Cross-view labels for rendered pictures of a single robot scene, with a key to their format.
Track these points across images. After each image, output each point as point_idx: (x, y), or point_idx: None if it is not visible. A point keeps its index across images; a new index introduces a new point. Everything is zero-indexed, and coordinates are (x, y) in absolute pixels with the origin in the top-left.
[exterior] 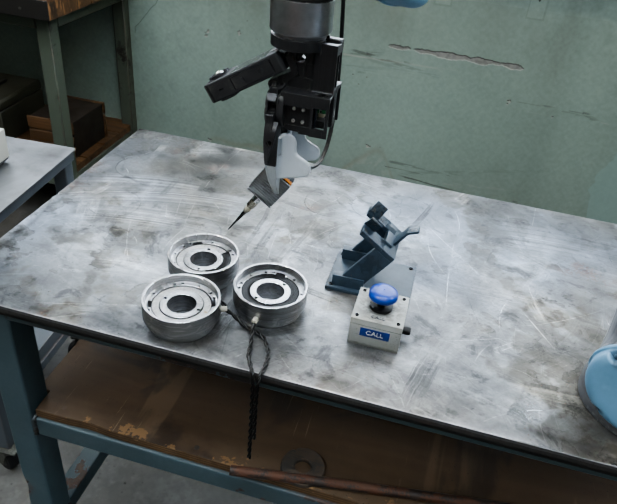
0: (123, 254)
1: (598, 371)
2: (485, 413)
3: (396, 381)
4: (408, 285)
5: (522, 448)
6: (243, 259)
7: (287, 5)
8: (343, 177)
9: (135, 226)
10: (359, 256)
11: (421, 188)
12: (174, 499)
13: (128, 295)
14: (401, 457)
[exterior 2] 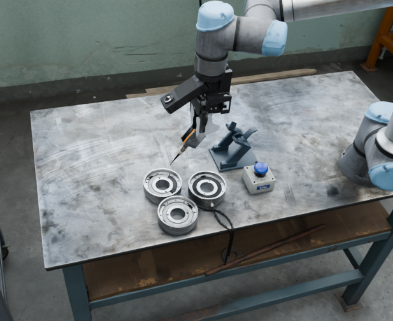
0: (114, 200)
1: (379, 174)
2: (321, 200)
3: (282, 203)
4: (251, 153)
5: (339, 207)
6: None
7: (213, 64)
8: None
9: (101, 180)
10: (222, 148)
11: None
12: (120, 304)
13: (141, 221)
14: (265, 229)
